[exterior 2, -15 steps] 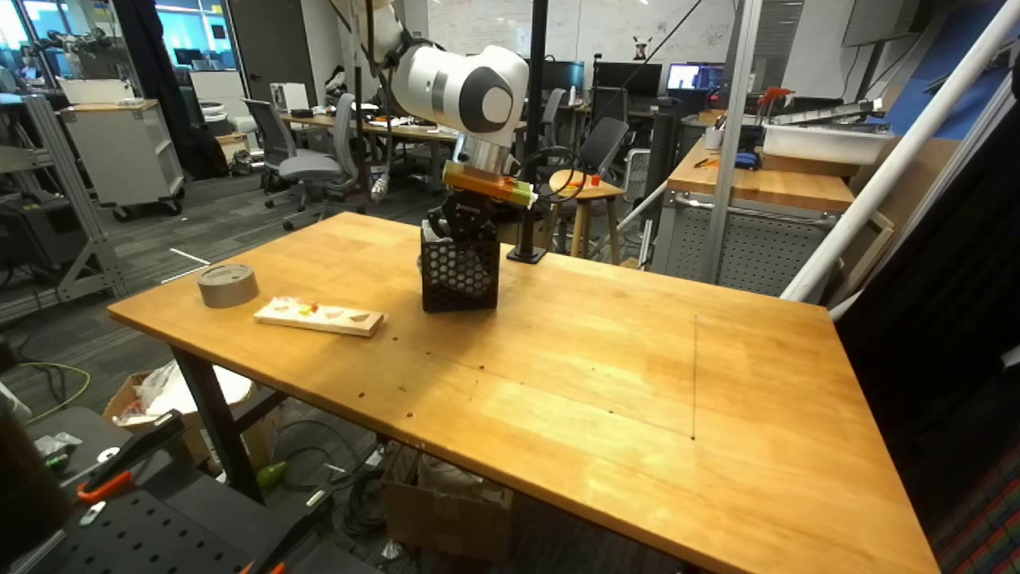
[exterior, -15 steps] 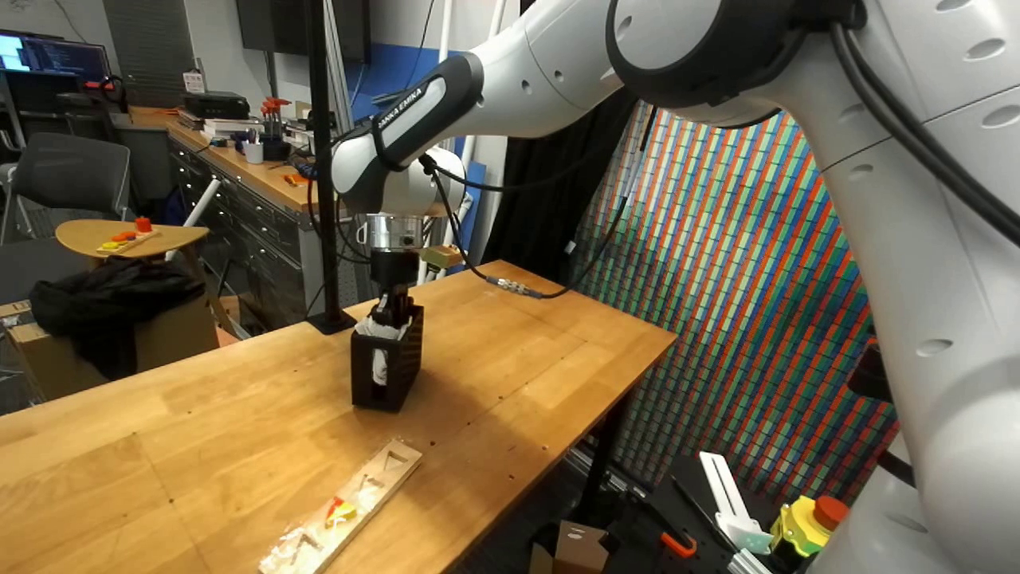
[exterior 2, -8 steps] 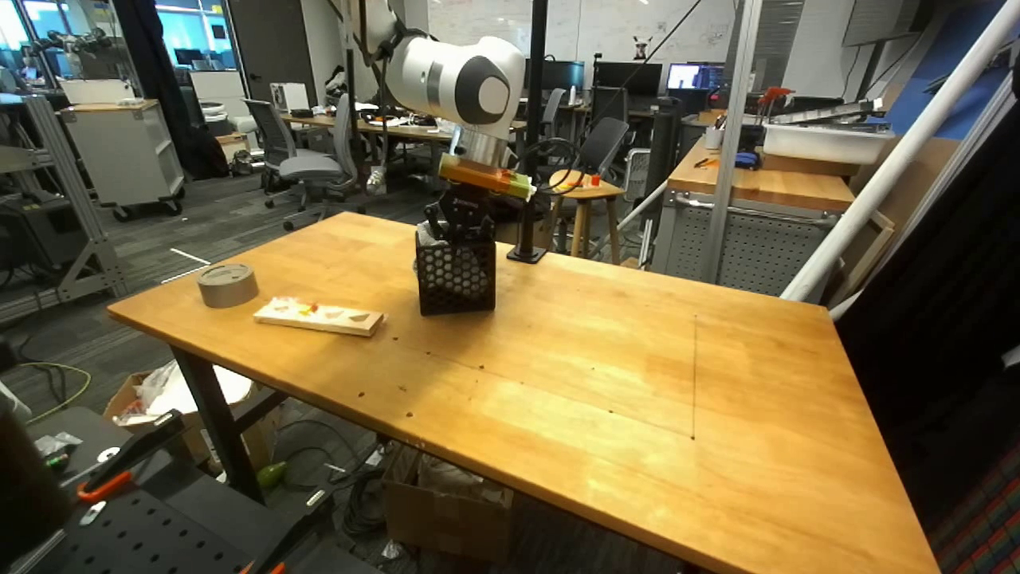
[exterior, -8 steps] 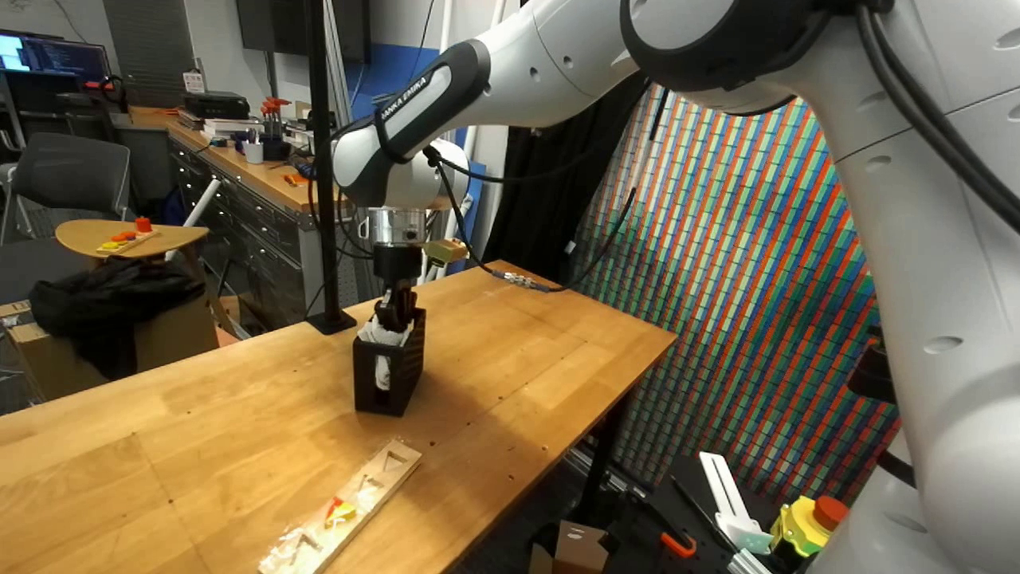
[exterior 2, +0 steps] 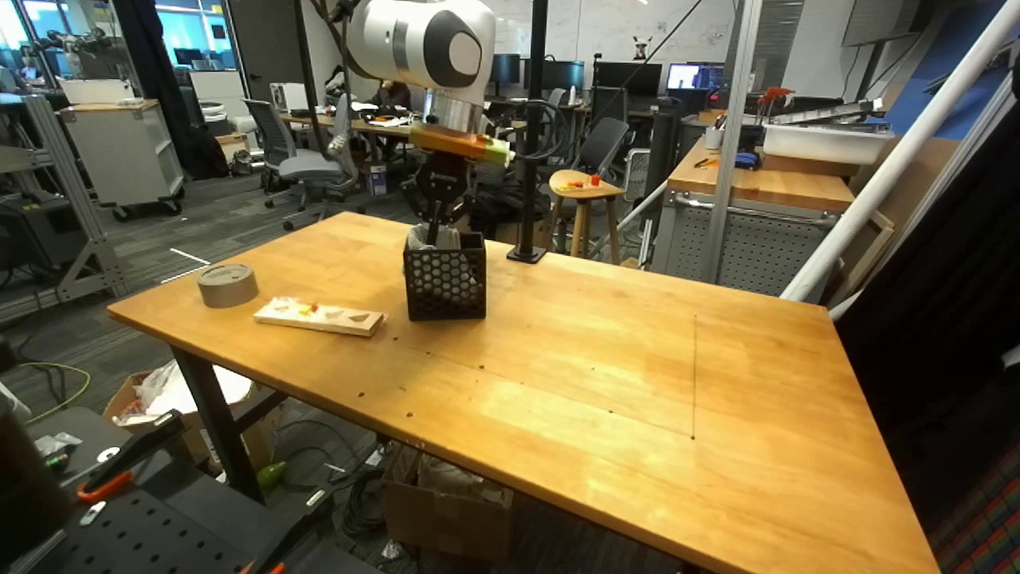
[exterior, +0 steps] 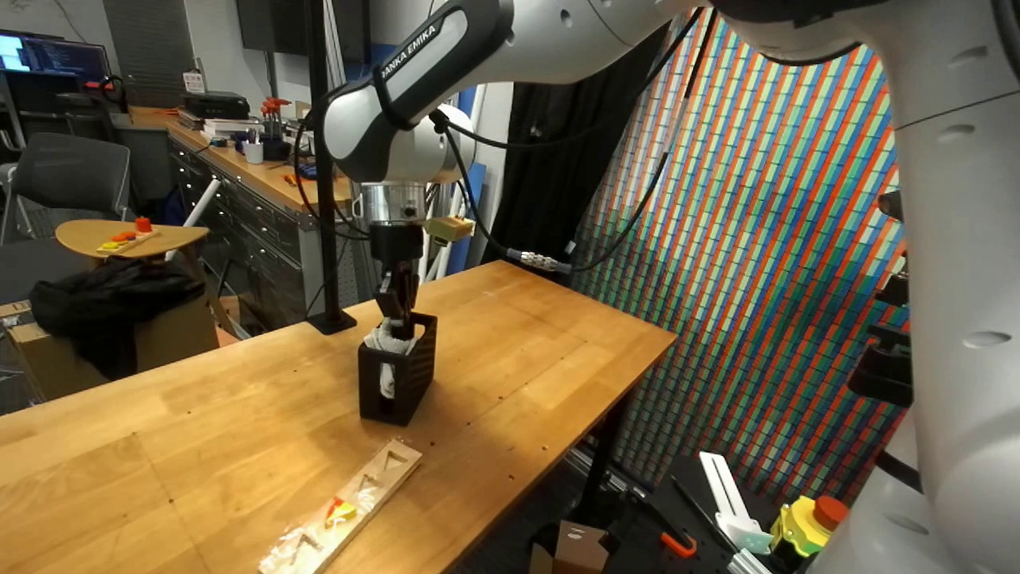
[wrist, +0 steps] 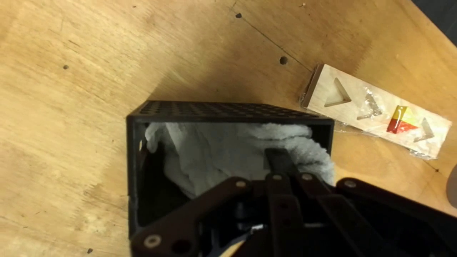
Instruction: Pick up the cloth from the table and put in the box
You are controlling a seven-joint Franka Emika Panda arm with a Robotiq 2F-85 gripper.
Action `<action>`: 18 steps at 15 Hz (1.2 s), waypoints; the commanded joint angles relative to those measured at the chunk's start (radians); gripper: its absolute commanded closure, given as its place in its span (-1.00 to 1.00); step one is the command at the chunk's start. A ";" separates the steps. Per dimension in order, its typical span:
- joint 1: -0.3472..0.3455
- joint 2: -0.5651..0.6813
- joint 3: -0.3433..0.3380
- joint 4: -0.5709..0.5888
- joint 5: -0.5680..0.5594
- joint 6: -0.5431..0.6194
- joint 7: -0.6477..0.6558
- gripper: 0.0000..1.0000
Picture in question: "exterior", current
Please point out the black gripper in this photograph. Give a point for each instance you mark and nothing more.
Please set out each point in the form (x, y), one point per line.
(397, 249)

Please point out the white terry cloth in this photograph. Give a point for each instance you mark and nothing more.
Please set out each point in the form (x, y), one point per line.
(390, 341)

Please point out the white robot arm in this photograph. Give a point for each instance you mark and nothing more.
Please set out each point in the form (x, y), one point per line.
(554, 34)

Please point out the black mesh box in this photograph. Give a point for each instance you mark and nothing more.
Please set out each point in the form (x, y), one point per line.
(414, 371)

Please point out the large cardboard box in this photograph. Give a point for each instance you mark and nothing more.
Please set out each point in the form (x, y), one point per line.
(169, 337)

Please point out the brown cardboard box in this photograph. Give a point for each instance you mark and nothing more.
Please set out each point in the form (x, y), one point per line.
(574, 547)

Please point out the black pole stand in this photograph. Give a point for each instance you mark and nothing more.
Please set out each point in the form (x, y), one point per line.
(322, 159)

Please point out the wooden top workbench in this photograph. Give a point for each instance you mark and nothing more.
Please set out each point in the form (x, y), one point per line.
(256, 181)

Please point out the black curtain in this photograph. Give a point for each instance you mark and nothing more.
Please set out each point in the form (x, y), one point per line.
(554, 159)

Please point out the wooden shape puzzle block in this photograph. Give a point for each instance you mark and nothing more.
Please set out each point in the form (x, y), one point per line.
(344, 508)

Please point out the wooden stool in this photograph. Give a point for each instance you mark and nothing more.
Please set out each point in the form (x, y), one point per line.
(129, 239)

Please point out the red toy pieces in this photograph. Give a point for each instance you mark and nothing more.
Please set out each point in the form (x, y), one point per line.
(129, 230)

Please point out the black bag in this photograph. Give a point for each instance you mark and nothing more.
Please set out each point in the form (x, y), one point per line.
(105, 305)

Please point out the dark mesh office chair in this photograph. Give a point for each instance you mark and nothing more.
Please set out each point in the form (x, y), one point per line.
(67, 181)

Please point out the multicolour woven curtain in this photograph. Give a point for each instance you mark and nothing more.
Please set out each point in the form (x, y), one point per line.
(766, 266)

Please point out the orange black clamp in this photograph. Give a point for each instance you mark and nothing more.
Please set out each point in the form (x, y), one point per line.
(680, 547)

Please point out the computer monitor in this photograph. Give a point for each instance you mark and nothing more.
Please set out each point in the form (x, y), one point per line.
(41, 55)

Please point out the yellow red emergency stop button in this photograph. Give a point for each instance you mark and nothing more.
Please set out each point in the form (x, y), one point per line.
(806, 523)

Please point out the white metal bracket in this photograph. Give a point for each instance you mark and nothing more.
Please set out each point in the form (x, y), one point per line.
(730, 497)

